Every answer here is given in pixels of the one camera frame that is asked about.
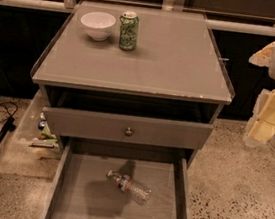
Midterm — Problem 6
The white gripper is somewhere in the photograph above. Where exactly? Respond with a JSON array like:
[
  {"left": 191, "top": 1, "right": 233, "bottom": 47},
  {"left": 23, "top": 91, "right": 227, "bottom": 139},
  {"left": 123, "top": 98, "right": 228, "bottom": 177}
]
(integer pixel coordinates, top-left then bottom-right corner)
[{"left": 242, "top": 42, "right": 275, "bottom": 148}]

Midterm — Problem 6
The clear plastic water bottle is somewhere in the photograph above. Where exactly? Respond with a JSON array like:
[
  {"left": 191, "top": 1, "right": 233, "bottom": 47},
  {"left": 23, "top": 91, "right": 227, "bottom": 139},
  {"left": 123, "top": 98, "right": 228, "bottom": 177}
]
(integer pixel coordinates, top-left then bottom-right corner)
[{"left": 107, "top": 170, "right": 152, "bottom": 205}]

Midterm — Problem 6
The brass drawer knob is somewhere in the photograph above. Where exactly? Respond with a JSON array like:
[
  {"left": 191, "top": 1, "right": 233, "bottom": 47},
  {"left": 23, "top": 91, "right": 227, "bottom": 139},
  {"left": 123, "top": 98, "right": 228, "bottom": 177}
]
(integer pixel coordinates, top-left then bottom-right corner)
[{"left": 124, "top": 127, "right": 134, "bottom": 137}]

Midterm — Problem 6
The grey drawer cabinet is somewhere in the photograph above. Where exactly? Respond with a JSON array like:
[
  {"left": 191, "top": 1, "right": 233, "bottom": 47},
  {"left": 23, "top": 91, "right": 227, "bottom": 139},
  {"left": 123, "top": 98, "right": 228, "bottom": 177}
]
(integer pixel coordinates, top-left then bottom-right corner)
[{"left": 31, "top": 1, "right": 234, "bottom": 162}]

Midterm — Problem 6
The grey top drawer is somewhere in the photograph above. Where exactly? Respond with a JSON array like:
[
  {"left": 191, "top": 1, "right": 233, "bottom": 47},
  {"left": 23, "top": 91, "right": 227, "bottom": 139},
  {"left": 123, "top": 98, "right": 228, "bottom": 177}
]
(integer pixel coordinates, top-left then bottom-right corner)
[{"left": 42, "top": 107, "right": 213, "bottom": 150}]

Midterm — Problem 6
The open grey middle drawer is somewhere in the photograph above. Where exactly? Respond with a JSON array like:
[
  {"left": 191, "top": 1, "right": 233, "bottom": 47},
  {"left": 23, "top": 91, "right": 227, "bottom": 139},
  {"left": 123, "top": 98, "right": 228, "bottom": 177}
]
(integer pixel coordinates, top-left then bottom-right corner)
[{"left": 41, "top": 139, "right": 191, "bottom": 219}]

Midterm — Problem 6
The green soda can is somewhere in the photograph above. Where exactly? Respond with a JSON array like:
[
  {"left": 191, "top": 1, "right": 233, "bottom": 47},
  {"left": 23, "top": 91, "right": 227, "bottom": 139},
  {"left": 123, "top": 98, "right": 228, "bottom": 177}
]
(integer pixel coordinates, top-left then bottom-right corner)
[{"left": 119, "top": 10, "right": 139, "bottom": 51}]

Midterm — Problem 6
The white ceramic bowl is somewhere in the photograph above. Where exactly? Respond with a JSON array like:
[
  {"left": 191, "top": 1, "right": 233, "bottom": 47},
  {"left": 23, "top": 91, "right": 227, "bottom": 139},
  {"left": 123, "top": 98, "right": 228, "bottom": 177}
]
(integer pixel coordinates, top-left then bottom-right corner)
[{"left": 80, "top": 11, "right": 116, "bottom": 41}]

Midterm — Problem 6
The clear plastic storage bin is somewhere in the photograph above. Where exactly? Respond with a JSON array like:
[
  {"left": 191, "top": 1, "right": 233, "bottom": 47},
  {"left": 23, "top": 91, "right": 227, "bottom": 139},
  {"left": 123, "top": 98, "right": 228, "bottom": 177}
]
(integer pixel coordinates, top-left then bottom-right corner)
[{"left": 15, "top": 91, "right": 59, "bottom": 150}]

